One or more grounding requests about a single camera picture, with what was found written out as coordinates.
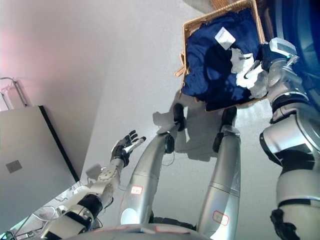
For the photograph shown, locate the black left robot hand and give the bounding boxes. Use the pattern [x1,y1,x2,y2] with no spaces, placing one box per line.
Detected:
[111,129,147,168]

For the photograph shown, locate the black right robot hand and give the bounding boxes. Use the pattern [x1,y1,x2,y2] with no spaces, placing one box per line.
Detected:
[243,37,298,81]

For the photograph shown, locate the white garment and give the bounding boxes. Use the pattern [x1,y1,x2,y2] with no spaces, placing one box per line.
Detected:
[229,47,270,99]

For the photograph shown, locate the woven wicker laundry basket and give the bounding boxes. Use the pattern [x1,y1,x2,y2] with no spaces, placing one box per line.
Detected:
[174,0,270,113]

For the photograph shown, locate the silver left robot leg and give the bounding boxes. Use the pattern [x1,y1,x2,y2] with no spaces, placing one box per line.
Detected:
[119,132,176,226]

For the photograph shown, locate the silver robot leg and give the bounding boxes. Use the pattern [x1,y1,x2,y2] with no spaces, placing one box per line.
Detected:
[196,124,242,240]
[119,132,176,226]

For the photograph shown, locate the black left robot foot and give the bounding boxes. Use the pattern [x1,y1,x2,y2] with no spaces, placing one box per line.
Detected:
[172,102,188,133]

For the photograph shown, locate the black robot foot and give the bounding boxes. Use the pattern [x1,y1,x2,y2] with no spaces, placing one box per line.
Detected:
[172,102,188,133]
[219,106,238,133]

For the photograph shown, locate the dark blue garment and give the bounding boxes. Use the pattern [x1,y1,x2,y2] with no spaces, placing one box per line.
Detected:
[181,8,270,111]

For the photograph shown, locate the black right robot foot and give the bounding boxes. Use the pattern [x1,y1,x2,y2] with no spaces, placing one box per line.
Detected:
[219,106,238,133]

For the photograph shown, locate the grey robot torso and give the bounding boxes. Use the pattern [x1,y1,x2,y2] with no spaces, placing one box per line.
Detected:
[66,223,201,240]

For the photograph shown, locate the grey panel with black edge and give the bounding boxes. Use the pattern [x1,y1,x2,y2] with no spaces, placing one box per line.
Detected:
[0,104,81,223]

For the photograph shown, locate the silver right robot leg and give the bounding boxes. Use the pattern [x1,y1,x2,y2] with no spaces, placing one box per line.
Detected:
[196,124,242,240]

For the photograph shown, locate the chrome wire rack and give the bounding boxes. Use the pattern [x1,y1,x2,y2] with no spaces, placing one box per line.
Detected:
[0,76,29,111]

